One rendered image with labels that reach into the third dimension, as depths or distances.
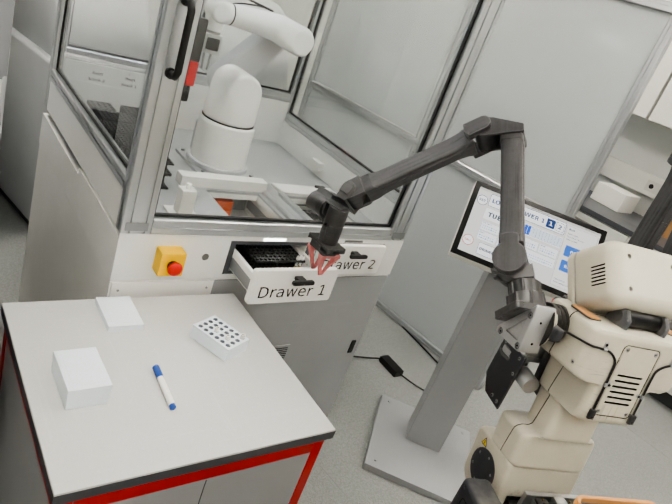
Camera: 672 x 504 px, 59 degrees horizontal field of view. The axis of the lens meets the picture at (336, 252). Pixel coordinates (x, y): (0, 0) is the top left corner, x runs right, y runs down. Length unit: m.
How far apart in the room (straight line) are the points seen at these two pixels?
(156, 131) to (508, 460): 1.16
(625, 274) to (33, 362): 1.27
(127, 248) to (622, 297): 1.18
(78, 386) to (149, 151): 0.57
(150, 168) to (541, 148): 2.09
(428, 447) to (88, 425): 1.76
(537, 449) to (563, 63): 2.04
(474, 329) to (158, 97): 1.53
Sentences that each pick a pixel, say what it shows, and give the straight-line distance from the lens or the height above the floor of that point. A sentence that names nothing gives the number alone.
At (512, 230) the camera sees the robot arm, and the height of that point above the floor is 1.31.
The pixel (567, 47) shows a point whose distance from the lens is 3.14.
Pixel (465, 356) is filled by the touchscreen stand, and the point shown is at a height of 0.53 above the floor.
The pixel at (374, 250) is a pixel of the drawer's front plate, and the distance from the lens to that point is 2.05.
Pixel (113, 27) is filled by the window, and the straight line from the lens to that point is 1.81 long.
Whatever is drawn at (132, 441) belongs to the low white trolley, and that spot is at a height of 0.76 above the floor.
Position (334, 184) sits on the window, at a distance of 1.84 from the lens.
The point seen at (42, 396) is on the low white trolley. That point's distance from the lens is 1.36.
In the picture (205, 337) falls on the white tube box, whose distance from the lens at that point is 1.55.
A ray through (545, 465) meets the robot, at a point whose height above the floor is 0.83.
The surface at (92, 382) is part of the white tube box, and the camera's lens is 1.32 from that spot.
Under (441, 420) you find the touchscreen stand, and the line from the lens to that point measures 2.67.
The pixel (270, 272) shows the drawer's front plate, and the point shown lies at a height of 0.92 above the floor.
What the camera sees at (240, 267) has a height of 0.87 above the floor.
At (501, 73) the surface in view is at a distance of 3.28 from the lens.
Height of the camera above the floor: 1.67
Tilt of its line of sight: 23 degrees down
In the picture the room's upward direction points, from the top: 21 degrees clockwise
